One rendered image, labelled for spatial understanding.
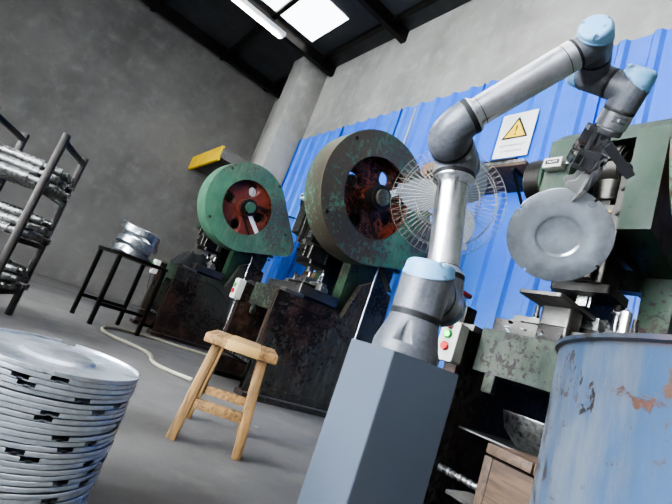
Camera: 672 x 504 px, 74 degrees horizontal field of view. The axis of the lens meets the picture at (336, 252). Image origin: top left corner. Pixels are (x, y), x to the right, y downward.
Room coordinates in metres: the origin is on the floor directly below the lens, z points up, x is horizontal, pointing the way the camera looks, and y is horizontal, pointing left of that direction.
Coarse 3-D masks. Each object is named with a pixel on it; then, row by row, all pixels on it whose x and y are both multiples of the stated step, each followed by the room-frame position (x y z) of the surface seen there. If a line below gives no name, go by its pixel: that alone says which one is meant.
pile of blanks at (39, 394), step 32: (0, 384) 0.72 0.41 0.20; (32, 384) 0.74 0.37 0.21; (64, 384) 0.77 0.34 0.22; (96, 384) 0.78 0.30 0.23; (128, 384) 0.88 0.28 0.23; (0, 416) 0.72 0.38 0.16; (32, 416) 0.73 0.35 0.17; (64, 416) 0.76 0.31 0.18; (96, 416) 0.80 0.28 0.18; (0, 448) 0.73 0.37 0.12; (32, 448) 0.74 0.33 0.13; (64, 448) 0.79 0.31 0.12; (96, 448) 0.83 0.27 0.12; (0, 480) 0.73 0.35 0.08; (32, 480) 0.76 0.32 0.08; (64, 480) 0.81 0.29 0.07; (96, 480) 0.89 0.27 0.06
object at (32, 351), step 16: (0, 336) 0.86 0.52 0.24; (16, 336) 0.90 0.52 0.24; (32, 336) 0.95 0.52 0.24; (0, 352) 0.75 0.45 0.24; (16, 352) 0.79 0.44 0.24; (32, 352) 0.81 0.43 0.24; (48, 352) 0.84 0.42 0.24; (64, 352) 0.88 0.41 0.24; (80, 352) 0.97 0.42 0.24; (96, 352) 1.01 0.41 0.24; (32, 368) 0.72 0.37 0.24; (48, 368) 0.76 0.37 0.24; (64, 368) 0.79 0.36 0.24; (80, 368) 0.83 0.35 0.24; (96, 368) 0.88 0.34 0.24; (112, 368) 0.92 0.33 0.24; (128, 368) 0.97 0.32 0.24; (112, 384) 0.80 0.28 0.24
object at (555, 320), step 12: (540, 300) 1.38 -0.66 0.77; (552, 300) 1.33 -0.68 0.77; (564, 300) 1.28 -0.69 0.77; (552, 312) 1.39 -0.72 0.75; (564, 312) 1.36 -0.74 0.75; (576, 312) 1.35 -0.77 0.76; (588, 312) 1.36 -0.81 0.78; (540, 324) 1.41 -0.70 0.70; (552, 324) 1.38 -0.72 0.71; (564, 324) 1.35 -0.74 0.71; (576, 324) 1.36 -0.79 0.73; (540, 336) 1.40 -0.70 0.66; (552, 336) 1.37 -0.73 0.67; (564, 336) 1.34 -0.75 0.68
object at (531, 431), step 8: (504, 416) 1.52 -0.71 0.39; (512, 416) 1.45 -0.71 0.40; (520, 416) 1.42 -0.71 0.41; (504, 424) 1.52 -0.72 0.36; (512, 424) 1.46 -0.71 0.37; (520, 424) 1.42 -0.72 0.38; (528, 424) 1.39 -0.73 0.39; (536, 424) 1.37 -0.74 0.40; (512, 432) 1.46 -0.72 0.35; (520, 432) 1.42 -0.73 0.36; (528, 432) 1.40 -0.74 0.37; (536, 432) 1.38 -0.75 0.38; (512, 440) 1.51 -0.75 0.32; (520, 440) 1.44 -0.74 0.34; (528, 440) 1.40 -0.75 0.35; (536, 440) 1.38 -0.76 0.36; (520, 448) 1.47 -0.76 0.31; (528, 448) 1.42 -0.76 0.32; (536, 448) 1.40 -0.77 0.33
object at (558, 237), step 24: (552, 192) 1.19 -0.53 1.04; (528, 216) 1.25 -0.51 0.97; (552, 216) 1.22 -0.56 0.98; (576, 216) 1.20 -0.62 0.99; (600, 216) 1.17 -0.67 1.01; (528, 240) 1.28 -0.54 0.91; (552, 240) 1.26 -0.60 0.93; (576, 240) 1.23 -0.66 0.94; (600, 240) 1.20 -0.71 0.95; (552, 264) 1.29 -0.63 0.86; (576, 264) 1.26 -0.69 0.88; (600, 264) 1.24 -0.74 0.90
